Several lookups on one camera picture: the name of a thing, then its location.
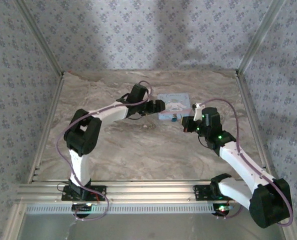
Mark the light blue cartoon print box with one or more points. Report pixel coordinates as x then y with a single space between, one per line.
174 102

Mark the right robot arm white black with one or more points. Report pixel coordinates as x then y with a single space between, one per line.
241 162

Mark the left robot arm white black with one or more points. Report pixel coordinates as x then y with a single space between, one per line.
79 165

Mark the aluminium table side rail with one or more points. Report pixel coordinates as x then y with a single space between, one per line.
253 120
47 125

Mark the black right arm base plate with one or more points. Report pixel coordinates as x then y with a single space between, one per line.
201 192

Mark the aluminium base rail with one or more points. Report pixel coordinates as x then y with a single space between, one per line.
148 191

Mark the aluminium corner post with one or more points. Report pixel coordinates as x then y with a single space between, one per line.
261 37
39 37

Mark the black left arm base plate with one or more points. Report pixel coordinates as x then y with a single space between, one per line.
99 192

